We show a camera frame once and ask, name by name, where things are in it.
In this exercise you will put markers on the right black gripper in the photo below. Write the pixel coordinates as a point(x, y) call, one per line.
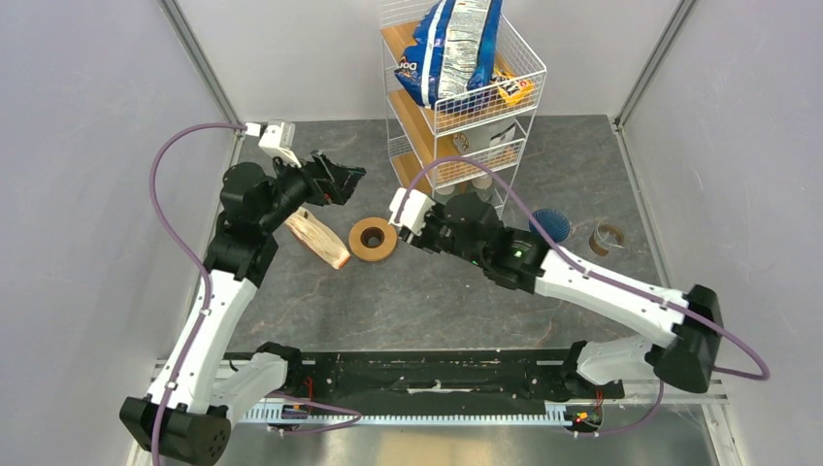
point(422, 241)

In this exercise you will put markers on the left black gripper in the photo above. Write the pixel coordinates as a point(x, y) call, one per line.
point(335, 191)

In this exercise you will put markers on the white wire shelf rack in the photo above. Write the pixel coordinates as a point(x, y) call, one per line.
point(419, 139)

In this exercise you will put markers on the blue cone coffee filter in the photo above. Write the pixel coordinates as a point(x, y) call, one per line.
point(554, 223)

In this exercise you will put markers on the glass carafe with brown band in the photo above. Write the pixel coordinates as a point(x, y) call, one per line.
point(605, 238)

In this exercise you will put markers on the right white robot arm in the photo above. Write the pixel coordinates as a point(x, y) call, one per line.
point(670, 343)

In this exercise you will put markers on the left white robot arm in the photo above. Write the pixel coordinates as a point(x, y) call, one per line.
point(186, 414)

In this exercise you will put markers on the grey cartoon printed container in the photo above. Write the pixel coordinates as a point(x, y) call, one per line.
point(464, 142)

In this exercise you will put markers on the white printed container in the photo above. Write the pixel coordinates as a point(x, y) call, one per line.
point(496, 133)

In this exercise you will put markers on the yellow candy bag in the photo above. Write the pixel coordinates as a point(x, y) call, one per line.
point(512, 90)

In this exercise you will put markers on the blue chips bag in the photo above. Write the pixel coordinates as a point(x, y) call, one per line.
point(452, 55)

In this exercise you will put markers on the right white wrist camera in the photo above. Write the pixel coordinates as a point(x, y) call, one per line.
point(408, 209)

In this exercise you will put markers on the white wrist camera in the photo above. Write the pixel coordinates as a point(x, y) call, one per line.
point(408, 209)
point(275, 138)

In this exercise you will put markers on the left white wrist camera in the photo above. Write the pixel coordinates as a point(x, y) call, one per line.
point(275, 138)

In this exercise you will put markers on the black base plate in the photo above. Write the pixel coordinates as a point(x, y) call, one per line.
point(473, 382)

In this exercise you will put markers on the aluminium rail frame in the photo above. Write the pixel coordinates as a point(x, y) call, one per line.
point(578, 417)

